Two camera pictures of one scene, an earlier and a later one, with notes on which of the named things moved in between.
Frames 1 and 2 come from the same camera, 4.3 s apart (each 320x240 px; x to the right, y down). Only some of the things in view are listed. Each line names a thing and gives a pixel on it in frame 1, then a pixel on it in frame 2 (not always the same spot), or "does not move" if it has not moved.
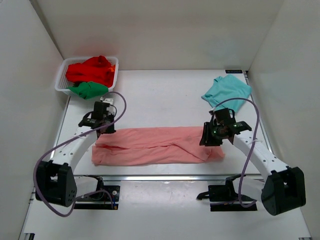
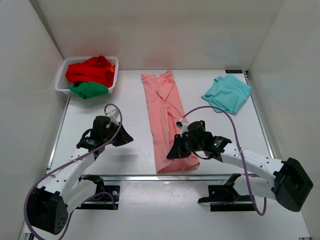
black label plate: [233, 71] does not move
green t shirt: [88, 89] does not move
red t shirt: [96, 69] does not move
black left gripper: [110, 129] -> [125, 137]
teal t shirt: [228, 87] does not move
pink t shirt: [153, 145] -> [165, 109]
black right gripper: [206, 140] -> [177, 150]
